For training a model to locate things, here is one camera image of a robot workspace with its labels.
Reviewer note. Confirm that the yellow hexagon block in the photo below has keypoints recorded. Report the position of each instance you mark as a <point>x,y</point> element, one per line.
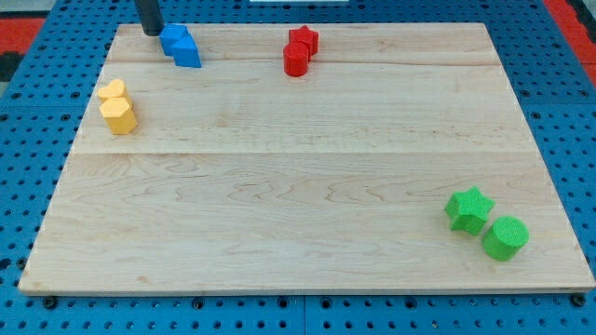
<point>118,115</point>

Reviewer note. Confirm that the light wooden board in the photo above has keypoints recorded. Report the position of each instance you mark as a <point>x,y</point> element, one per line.
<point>241,180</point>

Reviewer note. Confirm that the blue triangular block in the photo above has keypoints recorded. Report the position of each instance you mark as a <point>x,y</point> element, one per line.
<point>185,52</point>

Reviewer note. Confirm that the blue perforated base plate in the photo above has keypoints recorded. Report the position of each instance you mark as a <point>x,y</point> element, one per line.
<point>48,94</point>

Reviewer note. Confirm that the green star block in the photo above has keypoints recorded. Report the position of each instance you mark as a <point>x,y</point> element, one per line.
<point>469,210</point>

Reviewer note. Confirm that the yellow heart block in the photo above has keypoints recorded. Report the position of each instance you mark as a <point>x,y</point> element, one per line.
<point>115,89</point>

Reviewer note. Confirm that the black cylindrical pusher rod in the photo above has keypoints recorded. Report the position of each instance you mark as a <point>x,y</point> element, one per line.
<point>150,16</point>

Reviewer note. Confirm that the green cylinder block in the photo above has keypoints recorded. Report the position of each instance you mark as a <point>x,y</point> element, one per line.
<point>506,237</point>

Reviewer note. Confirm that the red star block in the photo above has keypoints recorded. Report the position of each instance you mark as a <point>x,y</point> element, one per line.
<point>306,36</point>

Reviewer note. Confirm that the blue cube block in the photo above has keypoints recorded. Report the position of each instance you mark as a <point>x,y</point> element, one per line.
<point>170,34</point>

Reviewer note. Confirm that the red cylinder block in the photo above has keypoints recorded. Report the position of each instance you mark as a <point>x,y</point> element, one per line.
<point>296,59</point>

